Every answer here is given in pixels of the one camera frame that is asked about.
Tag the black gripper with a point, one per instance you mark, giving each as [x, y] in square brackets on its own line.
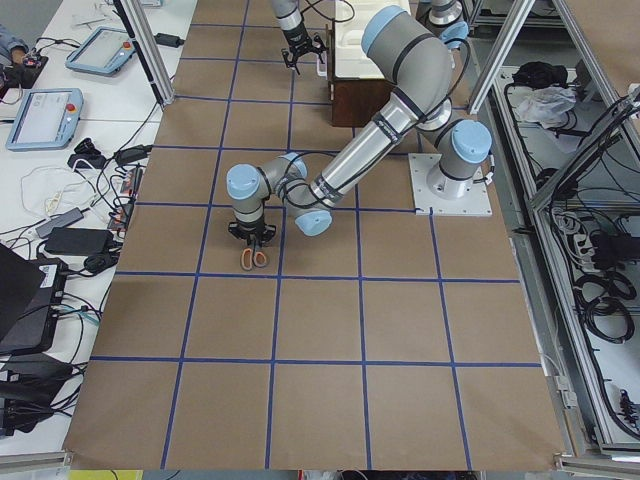
[296, 38]
[251, 231]

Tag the grey orange scissors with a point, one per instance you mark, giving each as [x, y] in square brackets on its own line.
[253, 257]

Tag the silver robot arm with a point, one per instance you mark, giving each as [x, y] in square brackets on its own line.
[290, 19]
[419, 65]

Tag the dark wooden drawer cabinet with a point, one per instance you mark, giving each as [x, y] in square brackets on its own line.
[353, 101]

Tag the white foam tray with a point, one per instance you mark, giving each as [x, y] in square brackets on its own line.
[351, 19]

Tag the black power adapter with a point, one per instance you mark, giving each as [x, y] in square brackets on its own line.
[78, 241]

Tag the upper blue teach pendant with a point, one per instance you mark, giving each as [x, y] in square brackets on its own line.
[103, 53]

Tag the blue teach pendant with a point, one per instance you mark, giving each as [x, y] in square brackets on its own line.
[103, 53]
[46, 119]

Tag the lower blue teach pendant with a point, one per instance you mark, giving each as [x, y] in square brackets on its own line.
[46, 119]

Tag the crumpled white cloth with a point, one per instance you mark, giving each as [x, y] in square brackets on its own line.
[548, 107]

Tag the aluminium frame post left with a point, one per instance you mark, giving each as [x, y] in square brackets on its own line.
[136, 24]

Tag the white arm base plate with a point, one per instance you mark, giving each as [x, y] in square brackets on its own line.
[434, 194]

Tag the aluminium frame rail right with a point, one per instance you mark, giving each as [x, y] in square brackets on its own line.
[592, 315]

